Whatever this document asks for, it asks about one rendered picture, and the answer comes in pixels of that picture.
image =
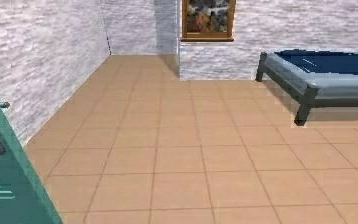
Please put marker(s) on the green room door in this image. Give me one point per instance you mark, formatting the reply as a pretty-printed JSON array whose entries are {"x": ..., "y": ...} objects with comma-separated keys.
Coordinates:
[{"x": 10, "y": 186}]

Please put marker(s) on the blue bed with grey frame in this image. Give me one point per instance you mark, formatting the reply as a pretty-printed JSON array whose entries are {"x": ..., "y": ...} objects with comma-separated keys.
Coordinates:
[{"x": 323, "y": 78}]

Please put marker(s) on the wooden framed picture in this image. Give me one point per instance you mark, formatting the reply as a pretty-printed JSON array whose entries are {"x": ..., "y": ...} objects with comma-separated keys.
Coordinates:
[{"x": 208, "y": 18}]

